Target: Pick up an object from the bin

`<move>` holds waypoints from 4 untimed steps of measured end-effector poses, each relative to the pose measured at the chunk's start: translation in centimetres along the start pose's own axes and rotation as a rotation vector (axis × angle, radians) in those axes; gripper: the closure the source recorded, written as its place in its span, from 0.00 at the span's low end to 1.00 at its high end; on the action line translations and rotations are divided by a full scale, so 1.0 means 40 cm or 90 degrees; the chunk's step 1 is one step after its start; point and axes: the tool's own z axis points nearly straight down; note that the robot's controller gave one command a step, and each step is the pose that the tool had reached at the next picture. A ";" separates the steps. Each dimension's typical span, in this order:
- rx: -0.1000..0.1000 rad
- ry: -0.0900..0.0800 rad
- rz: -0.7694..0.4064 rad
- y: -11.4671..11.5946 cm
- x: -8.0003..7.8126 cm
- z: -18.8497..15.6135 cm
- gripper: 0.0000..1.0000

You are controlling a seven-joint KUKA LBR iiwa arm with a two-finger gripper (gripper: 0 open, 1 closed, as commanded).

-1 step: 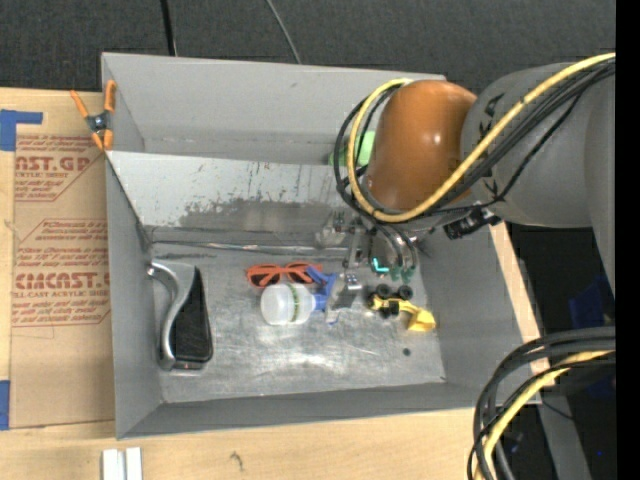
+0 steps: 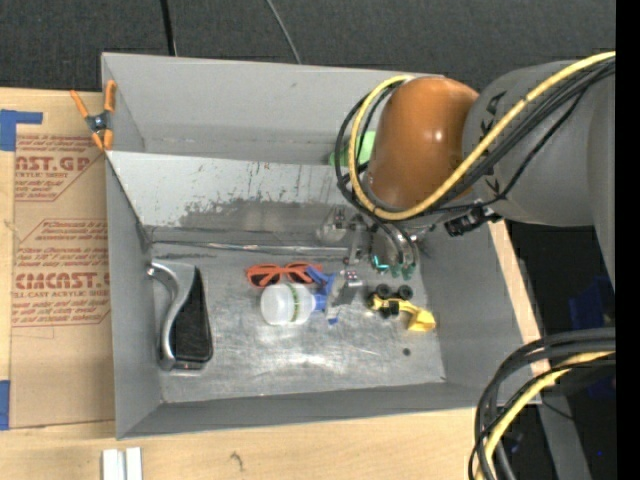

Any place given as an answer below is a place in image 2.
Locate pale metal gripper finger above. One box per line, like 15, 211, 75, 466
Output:
330, 268, 365, 308
316, 207, 352, 244

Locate yellow and black toy digger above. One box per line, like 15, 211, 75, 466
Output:
365, 283, 438, 333

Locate white spray bottle blue nozzle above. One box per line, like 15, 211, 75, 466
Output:
259, 263, 340, 327

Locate red-orange sunglasses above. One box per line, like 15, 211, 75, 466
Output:
245, 261, 324, 290

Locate light green object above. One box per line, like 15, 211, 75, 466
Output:
327, 129, 379, 167

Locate grey metal bin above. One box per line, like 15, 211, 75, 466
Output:
99, 51, 543, 441

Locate brown cardboard board red print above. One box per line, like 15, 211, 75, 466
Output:
0, 86, 118, 430

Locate black cylinder on white bracket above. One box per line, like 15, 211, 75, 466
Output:
415, 205, 503, 238

